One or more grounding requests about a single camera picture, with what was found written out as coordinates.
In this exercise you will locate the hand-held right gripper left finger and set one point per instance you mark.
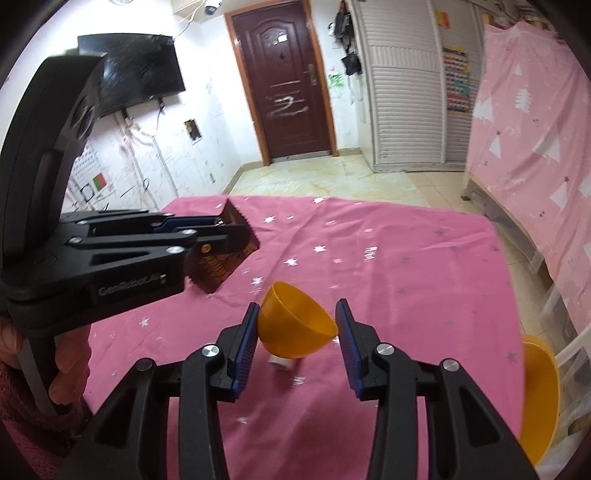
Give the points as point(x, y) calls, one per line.
point(244, 350)

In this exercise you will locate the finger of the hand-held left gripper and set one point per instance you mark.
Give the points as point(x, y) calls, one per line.
point(217, 240)
point(184, 221)

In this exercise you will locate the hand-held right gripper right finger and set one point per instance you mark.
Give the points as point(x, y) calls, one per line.
point(348, 350)

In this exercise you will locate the brown snack packet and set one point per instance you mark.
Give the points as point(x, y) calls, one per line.
point(217, 272)

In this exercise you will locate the yellow plastic bowl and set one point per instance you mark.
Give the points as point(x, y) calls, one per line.
point(540, 401)
point(295, 332)

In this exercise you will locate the person's left forearm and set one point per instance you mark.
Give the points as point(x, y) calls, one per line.
point(23, 415)

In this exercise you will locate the person's left hand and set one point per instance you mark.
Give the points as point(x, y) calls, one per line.
point(69, 364)

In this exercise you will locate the small white cap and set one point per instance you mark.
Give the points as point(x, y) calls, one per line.
point(281, 362)

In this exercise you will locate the pink star tablecloth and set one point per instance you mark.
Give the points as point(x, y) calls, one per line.
point(392, 277)

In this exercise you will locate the dark red door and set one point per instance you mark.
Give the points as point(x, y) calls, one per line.
point(286, 83)

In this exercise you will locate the black hanging bag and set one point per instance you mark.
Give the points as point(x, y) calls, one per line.
point(341, 23)
point(351, 64)

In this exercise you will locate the white metal chair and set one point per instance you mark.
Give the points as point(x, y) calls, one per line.
point(570, 350)

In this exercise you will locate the white louvered wardrobe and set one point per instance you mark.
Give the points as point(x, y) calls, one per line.
point(401, 92)

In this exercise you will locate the orange paper note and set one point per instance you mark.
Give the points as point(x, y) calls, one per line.
point(442, 19)

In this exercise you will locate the red green wall sticker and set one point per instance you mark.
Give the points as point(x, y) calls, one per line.
point(99, 181)

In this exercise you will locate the wall box opening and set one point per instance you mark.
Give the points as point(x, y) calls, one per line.
point(193, 130)

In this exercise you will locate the black wall television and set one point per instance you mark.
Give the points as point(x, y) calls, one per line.
point(138, 69)

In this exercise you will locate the white bed frame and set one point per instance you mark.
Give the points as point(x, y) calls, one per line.
point(475, 189)

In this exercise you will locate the white security camera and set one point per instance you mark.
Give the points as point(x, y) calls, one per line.
point(212, 7)

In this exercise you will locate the colourful wall poster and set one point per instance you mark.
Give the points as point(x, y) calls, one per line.
point(456, 78)

